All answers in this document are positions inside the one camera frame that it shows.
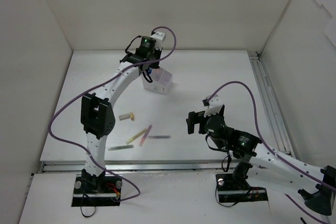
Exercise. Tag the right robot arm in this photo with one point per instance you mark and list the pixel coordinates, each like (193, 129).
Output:
(315, 185)

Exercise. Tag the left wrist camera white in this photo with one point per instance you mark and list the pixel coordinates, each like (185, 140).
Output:
(159, 37)

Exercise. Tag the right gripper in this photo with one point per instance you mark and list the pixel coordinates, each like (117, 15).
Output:
(196, 121)

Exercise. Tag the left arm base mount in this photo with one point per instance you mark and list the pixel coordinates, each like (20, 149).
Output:
(106, 194)

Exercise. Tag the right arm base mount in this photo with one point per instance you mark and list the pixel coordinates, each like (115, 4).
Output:
(228, 193)

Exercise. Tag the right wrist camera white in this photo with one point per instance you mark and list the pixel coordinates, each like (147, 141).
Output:
(213, 105)

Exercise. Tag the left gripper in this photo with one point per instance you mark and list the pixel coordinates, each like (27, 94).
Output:
(151, 65)

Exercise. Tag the white three-compartment organizer box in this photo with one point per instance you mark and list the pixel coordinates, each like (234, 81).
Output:
(159, 83)

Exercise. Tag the aluminium frame rail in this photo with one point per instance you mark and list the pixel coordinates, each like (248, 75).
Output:
(195, 74)

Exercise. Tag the yellow eraser with sleeve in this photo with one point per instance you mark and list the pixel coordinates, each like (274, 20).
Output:
(127, 116)

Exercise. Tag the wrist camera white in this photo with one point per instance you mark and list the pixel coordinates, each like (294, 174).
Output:
(213, 105)
(159, 37)

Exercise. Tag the purple pen clear cap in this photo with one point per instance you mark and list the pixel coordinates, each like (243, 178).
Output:
(159, 137)

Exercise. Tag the green highlighter pen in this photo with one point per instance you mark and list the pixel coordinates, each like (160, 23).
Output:
(123, 147)

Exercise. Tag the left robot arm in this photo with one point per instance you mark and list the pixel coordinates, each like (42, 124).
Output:
(97, 116)

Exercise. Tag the pink purple highlighter pen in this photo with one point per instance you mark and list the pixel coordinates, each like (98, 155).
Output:
(145, 135)

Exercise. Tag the yellow highlighter pen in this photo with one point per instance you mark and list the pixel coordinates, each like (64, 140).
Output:
(129, 141)

